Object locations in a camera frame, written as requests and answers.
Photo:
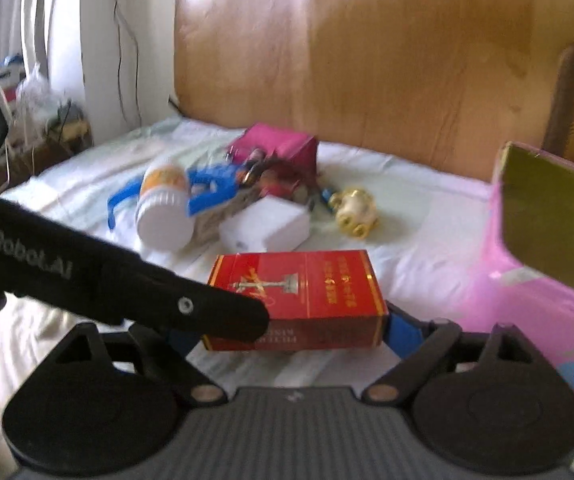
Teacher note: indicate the pink tin box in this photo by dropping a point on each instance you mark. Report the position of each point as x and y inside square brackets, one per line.
[532, 210]

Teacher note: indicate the wood-grain wall sheet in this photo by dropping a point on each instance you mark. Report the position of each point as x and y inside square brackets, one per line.
[367, 60]

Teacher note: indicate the pink cardboard box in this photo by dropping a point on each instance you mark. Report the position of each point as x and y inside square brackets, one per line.
[282, 142]

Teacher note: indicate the pile of mixed clutter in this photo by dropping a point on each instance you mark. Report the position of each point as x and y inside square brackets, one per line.
[42, 125]

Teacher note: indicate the gold carriage toy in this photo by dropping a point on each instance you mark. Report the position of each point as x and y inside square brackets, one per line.
[354, 212]

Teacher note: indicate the blue dotted plastic toy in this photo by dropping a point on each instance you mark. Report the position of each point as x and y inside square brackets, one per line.
[212, 182]

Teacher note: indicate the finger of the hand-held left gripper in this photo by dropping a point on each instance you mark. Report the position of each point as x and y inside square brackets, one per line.
[187, 305]

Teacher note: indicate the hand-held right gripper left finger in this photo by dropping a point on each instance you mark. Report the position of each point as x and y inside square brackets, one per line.
[187, 366]

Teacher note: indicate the red cardboard box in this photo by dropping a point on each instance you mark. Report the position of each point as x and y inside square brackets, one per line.
[317, 285]

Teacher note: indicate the red toy figure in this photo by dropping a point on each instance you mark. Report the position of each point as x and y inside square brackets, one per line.
[277, 182]

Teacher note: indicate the white power adapter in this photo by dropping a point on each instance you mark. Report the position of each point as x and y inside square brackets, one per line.
[267, 225]

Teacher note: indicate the white bed sheet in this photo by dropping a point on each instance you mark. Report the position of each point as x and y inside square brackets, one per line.
[417, 220]

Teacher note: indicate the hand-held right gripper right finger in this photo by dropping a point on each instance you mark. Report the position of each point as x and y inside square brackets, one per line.
[402, 332]

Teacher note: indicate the white plastic bottle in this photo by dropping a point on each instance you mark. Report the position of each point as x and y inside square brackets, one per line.
[164, 210]

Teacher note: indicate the blue lighter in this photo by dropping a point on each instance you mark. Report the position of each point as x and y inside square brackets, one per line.
[325, 199]

